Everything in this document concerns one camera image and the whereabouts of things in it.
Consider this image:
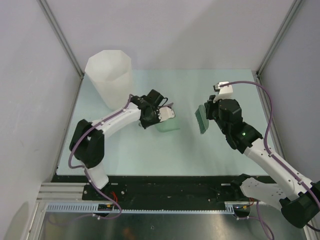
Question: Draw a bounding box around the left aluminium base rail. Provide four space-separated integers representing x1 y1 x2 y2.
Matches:
36 182 86 203

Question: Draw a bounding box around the green plastic dustpan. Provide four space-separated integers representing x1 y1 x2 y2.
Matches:
139 117 180 133

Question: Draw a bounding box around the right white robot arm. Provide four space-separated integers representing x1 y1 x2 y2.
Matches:
195 95 320 229

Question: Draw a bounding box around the right aluminium side rail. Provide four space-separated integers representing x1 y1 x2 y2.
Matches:
256 86 286 160

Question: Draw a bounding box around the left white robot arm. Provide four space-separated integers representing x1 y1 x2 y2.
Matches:
68 89 176 200

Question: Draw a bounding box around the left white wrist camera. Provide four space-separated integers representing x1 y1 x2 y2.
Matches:
158 106 176 123

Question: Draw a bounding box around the green hand brush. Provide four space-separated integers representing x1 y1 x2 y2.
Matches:
194 104 209 135

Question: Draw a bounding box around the aluminium frame post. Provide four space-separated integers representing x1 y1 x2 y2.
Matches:
36 0 84 79
256 0 305 76

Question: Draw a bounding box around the left aluminium frame post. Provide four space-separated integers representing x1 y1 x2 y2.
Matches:
36 0 84 79

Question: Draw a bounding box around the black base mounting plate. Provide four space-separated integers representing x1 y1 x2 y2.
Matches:
51 175 292 212

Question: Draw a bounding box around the white faceted waste bin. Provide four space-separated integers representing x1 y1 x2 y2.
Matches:
84 50 134 110

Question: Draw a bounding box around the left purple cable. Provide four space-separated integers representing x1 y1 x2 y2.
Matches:
68 93 175 221

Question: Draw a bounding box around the grey slotted cable duct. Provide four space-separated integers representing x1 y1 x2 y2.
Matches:
46 202 250 215

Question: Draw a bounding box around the right aluminium frame post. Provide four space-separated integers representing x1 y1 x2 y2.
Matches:
256 0 305 76

